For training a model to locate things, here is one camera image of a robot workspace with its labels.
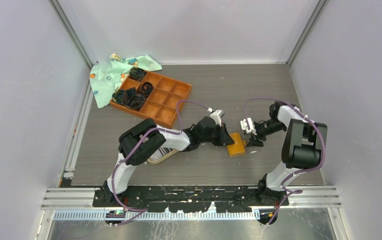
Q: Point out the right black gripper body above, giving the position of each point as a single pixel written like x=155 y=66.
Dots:
x=264 y=128

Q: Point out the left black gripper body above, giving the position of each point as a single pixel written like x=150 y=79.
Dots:
x=215 y=136

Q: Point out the orange leather card holder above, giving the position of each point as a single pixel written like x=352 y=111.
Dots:
x=238 y=147

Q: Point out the oval wooden card tray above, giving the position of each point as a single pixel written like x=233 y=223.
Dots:
x=162 y=157

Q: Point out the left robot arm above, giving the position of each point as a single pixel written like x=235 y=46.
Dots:
x=142 y=141

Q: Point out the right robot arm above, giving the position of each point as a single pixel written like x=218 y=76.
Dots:
x=303 y=148

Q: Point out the stack of credit cards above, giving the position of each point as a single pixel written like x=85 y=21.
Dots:
x=162 y=155

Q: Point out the orange compartment organizer tray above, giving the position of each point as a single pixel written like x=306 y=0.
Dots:
x=164 y=100

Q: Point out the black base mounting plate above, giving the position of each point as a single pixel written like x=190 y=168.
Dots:
x=190 y=199

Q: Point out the rolled dark belt middle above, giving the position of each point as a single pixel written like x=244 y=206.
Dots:
x=146 y=88

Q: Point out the rolled dark belt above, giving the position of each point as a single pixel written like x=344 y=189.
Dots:
x=133 y=100
x=146 y=88
x=137 y=74
x=118 y=96

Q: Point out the rolled dark belt front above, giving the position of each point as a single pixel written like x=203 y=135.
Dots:
x=133 y=100

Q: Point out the rolled dark belt top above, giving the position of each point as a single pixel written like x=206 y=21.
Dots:
x=137 y=74

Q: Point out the rolled dark belt left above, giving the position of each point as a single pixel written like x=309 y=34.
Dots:
x=118 y=96

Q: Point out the green patterned cloth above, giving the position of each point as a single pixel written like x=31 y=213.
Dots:
x=106 y=78

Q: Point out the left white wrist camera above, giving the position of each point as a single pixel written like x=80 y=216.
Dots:
x=217 y=115

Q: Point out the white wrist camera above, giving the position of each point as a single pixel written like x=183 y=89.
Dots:
x=247 y=126
x=217 y=115

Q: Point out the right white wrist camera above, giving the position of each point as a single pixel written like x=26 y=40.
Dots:
x=247 y=126

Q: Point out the white slotted cable duct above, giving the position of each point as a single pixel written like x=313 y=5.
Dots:
x=118 y=215

